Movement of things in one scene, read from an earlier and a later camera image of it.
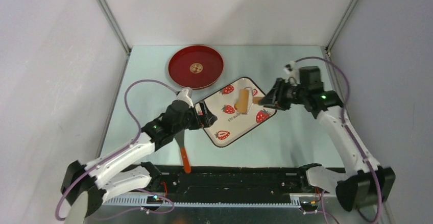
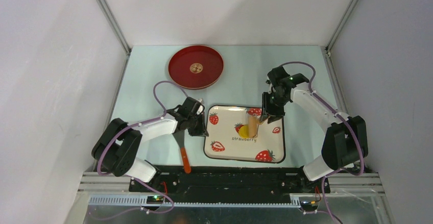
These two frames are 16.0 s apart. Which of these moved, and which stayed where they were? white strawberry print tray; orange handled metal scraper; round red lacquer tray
Moved: white strawberry print tray
Stayed: orange handled metal scraper; round red lacquer tray
